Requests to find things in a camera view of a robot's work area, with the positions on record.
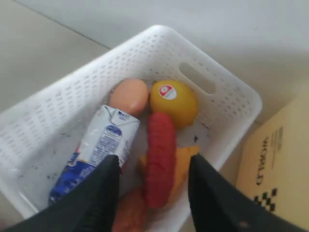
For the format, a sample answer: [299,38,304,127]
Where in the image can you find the red strawberry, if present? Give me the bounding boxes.
[144,112,177,209]

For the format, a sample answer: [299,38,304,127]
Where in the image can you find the brown cardboard box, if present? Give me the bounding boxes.
[236,92,309,220]

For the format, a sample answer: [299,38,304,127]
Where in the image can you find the blue white milk carton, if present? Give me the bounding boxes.
[48,105,140,205]

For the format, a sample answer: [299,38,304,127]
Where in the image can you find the yellow cheese wedge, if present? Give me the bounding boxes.
[138,146,200,208]

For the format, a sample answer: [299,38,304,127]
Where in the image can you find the white perforated plastic basket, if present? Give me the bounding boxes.
[0,25,262,232]

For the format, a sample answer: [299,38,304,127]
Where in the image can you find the breaded fried nugget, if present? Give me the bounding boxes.
[112,188,147,232]

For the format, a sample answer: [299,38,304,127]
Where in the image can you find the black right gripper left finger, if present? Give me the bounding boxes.
[6,155,120,232]

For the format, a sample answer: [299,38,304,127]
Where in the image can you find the yellow lemon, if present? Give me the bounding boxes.
[149,80,198,130]

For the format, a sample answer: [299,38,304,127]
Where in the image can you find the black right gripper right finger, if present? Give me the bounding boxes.
[188,155,303,232]

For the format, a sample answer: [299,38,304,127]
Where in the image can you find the brown egg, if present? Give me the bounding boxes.
[108,78,149,117]

